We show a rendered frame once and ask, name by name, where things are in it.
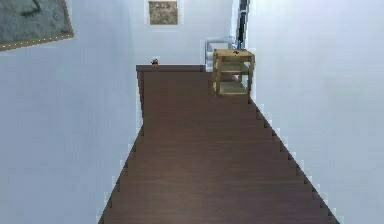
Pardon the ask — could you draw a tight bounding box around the tan framed wall picture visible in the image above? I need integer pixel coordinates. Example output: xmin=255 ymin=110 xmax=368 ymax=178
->
xmin=147 ymin=0 xmax=179 ymax=26

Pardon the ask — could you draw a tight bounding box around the dark window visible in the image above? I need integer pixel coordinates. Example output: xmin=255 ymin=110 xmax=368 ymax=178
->
xmin=236 ymin=0 xmax=251 ymax=50

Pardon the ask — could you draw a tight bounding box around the light wooden shelf unit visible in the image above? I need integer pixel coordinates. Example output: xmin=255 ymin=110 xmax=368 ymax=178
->
xmin=211 ymin=48 xmax=256 ymax=98

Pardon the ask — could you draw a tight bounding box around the grey framed wall picture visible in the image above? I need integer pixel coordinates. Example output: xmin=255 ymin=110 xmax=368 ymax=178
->
xmin=0 ymin=0 xmax=75 ymax=52

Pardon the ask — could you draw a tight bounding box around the white chair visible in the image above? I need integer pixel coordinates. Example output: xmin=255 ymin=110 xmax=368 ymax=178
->
xmin=204 ymin=36 xmax=236 ymax=73

